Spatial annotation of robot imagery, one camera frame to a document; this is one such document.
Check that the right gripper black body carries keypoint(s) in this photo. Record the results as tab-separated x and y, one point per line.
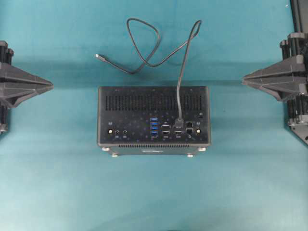
297	45

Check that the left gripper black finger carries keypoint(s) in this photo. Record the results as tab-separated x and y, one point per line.
9	73
14	97

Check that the black mini PC box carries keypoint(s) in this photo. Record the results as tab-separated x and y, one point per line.
153	120

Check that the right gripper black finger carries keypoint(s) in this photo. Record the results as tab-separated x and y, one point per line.
281	92
284	68

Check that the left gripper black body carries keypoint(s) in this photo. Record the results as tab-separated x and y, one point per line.
6	55

